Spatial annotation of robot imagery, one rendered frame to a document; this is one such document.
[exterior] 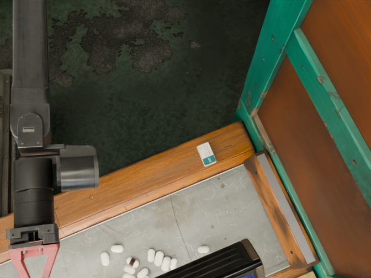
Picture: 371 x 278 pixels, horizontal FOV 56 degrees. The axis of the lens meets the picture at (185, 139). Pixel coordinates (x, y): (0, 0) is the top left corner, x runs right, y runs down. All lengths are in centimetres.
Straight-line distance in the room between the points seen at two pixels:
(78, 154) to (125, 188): 43
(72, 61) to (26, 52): 143
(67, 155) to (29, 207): 10
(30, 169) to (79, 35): 162
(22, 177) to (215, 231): 58
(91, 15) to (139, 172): 137
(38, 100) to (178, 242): 57
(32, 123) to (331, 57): 44
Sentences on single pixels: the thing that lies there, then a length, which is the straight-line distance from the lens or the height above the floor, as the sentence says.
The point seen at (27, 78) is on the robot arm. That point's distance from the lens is 63.
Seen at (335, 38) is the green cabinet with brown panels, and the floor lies 133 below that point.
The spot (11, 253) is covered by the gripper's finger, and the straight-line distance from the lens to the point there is 57.
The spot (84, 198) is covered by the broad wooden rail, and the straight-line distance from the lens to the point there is 102.
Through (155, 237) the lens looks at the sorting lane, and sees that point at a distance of 100.
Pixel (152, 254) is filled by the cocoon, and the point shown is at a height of 76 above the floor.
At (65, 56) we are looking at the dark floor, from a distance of 210.
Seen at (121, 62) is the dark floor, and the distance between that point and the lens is 200.
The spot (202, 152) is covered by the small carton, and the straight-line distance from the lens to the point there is 97.
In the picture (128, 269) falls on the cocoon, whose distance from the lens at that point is 100.
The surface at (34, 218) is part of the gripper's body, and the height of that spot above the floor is 123.
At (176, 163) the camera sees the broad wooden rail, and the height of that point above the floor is 76.
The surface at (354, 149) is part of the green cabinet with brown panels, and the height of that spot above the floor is 126.
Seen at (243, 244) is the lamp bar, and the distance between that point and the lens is 67.
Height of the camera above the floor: 173
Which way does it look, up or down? 75 degrees down
